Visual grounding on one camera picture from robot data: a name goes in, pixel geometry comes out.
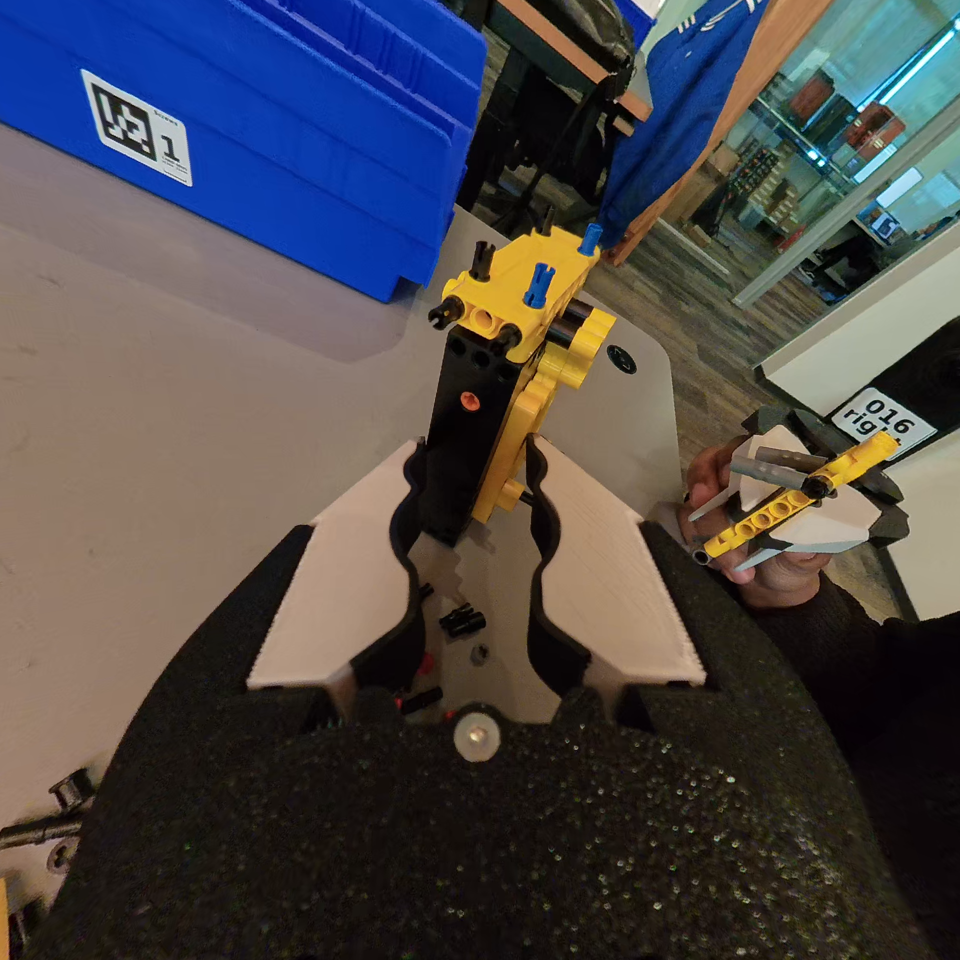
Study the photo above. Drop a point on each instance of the pile of small brick parts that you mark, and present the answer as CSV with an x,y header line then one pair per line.
x,y
45,829

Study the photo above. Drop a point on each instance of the blue storage bin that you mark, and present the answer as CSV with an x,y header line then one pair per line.
x,y
262,135

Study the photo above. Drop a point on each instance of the yellow panel with grey shafts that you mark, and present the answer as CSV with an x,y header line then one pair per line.
x,y
757,517

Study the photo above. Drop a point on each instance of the black and red pin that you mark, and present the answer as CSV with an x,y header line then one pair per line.
x,y
420,699

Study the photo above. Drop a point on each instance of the long wooden table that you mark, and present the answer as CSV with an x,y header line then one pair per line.
x,y
780,60

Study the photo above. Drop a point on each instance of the person's right forearm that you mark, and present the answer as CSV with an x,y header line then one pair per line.
x,y
885,675

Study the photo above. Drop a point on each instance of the blue jacket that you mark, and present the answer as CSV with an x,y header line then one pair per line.
x,y
675,97

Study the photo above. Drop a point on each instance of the black bag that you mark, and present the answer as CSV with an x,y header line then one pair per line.
x,y
607,30

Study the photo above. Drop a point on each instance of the wooden desk with black legs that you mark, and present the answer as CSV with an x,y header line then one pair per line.
x,y
555,41

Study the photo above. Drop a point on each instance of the round black desk grommet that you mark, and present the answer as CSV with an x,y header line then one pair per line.
x,y
621,360

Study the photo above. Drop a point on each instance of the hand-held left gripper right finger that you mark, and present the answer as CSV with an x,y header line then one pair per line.
x,y
615,592

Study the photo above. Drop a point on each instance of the black double pin connector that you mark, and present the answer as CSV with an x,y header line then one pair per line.
x,y
461,621

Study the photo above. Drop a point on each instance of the person's right hand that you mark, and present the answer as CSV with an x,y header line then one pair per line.
x,y
772,581

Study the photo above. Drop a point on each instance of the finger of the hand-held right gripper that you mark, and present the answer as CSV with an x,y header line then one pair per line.
x,y
776,441
832,529

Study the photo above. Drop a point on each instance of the black and yellow brick assembly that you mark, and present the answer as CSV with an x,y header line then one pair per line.
x,y
465,420

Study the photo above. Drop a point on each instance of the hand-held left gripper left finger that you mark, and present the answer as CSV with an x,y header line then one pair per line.
x,y
337,592

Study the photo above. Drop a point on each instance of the white side table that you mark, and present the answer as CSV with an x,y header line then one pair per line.
x,y
825,360

